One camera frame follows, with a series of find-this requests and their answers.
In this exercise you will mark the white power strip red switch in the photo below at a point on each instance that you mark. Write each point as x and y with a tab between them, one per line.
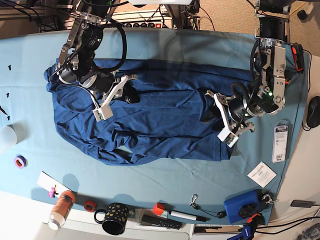
142	25

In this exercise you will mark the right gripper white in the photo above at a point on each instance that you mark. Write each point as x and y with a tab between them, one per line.
119	88

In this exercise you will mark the packaged bit set blister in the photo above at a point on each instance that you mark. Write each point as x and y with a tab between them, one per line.
280	140

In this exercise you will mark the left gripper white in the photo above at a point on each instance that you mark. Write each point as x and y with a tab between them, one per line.
229	129

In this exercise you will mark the white black marker pen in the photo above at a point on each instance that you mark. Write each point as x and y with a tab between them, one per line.
188	216

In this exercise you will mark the black remote control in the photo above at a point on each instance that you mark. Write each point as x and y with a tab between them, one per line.
161	222

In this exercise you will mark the black computer mouse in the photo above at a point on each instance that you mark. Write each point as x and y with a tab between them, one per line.
313	112

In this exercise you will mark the orange plastic bottle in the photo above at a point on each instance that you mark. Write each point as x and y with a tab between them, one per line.
61	210

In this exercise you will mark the pink small clip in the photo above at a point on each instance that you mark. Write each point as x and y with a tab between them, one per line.
53	192

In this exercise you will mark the carabiner with black lanyard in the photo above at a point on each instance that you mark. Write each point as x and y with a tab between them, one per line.
194	205

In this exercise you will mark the purple tape roll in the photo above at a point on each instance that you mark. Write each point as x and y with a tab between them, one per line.
20	161

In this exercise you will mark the dark blue t-shirt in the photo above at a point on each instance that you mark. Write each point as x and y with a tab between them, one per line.
164	124

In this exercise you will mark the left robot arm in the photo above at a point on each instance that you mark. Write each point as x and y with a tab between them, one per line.
266	94

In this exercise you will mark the blue orange clamp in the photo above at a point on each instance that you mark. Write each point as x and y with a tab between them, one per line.
248	231

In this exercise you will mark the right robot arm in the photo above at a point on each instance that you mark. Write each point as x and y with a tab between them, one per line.
76	66

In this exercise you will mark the white paper card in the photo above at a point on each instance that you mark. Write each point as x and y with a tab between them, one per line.
46	182

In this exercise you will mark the translucent plastic cup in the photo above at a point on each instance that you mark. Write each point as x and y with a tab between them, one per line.
8	138

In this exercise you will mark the blue plastic case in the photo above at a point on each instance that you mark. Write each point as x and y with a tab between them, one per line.
242	206

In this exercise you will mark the red orange cube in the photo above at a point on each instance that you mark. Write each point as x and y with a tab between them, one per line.
159	209

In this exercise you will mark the black mug gold pattern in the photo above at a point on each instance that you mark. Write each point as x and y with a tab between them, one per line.
115	218

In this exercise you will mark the red tape roll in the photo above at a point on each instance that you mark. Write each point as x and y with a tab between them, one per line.
90	206

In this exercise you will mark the black power adapter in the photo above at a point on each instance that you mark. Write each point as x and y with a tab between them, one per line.
302	204

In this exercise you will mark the white square paper leaflet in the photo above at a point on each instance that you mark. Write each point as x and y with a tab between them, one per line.
262	174

